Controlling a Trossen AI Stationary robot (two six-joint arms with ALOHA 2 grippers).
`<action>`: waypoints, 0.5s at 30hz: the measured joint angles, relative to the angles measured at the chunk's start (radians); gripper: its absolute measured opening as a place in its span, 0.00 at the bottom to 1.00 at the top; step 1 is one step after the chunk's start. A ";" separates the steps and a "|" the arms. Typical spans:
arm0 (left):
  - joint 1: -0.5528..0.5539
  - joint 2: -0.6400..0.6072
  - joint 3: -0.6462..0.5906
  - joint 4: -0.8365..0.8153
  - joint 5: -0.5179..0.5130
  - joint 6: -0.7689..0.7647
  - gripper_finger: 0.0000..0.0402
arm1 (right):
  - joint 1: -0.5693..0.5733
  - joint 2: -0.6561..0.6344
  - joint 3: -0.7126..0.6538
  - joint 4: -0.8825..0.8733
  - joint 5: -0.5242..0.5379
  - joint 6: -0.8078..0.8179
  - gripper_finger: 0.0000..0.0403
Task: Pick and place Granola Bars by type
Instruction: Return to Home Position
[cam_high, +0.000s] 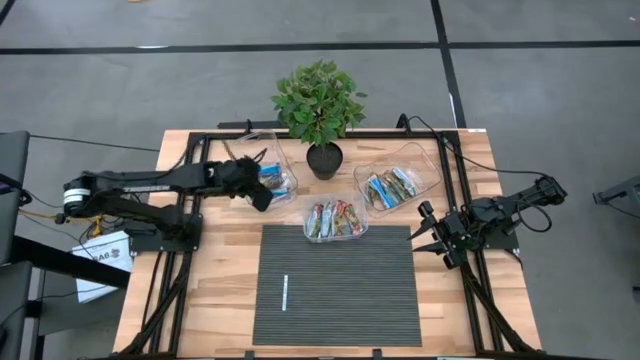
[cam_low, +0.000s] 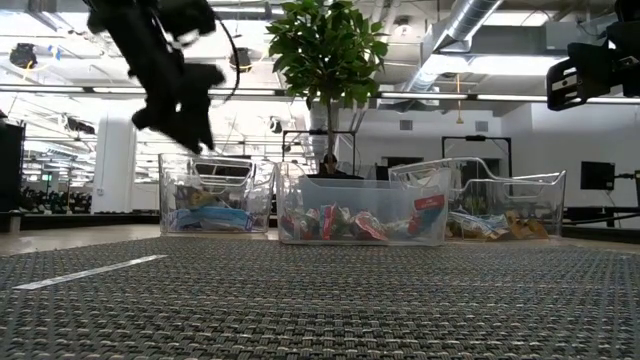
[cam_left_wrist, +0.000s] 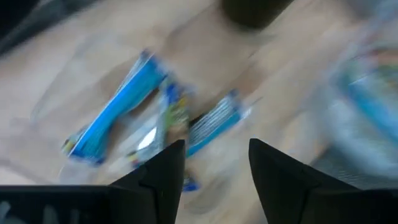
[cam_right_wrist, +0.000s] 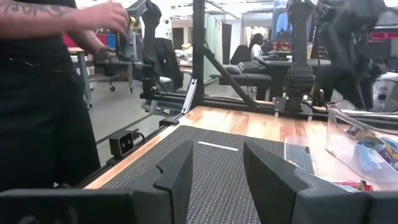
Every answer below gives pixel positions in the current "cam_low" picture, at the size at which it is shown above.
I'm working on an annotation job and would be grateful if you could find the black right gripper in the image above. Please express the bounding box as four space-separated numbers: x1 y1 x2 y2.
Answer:
546 19 640 112

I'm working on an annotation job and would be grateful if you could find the silver ventilation duct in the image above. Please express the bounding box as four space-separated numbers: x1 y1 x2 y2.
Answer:
399 0 505 94

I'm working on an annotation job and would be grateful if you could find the grey woven placemat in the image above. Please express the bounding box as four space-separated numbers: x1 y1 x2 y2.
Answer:
0 235 640 360

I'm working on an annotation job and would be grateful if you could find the person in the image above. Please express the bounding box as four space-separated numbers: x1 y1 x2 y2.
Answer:
319 152 347 179

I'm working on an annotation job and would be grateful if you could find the hanging yellow cord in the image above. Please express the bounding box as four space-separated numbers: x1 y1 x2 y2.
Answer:
453 73 465 125

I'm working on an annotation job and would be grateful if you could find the green potted plant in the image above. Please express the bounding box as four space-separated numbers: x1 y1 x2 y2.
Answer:
264 0 390 180

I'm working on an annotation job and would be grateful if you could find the black hanging ceiling lamp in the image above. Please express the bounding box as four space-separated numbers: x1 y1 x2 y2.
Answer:
9 43 39 70
228 47 253 74

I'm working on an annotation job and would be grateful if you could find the black aluminium table frame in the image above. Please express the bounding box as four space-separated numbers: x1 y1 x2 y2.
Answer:
0 212 640 245

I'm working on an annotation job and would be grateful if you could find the small clear plastic bin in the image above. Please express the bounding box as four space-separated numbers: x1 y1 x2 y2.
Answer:
276 160 453 247

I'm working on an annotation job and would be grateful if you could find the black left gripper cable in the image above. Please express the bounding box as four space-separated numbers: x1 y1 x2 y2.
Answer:
214 14 242 104

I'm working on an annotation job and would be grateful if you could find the black monitor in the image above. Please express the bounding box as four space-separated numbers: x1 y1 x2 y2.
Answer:
579 160 617 191

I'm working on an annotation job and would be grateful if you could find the ceiling light strip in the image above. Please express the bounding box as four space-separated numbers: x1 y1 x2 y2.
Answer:
474 93 550 102
218 4 266 14
207 88 279 96
92 86 146 95
0 85 85 94
379 92 470 100

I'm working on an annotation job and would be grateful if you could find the black desk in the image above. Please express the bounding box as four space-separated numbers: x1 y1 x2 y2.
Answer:
564 202 640 226

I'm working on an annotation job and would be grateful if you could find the black frame stand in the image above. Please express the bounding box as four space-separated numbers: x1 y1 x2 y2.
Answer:
441 134 513 174

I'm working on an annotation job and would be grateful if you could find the white pillar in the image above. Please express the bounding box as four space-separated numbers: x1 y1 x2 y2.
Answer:
93 117 138 214

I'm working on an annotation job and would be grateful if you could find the white tape strip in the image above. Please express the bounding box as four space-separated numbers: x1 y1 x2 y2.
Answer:
12 254 170 292

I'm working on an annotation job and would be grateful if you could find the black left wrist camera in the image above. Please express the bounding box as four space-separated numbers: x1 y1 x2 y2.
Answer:
154 0 220 49

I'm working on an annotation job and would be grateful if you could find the black panel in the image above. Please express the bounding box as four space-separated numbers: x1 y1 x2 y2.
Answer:
0 107 25 214

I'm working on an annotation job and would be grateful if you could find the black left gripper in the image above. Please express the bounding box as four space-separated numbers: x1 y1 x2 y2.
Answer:
84 0 226 155

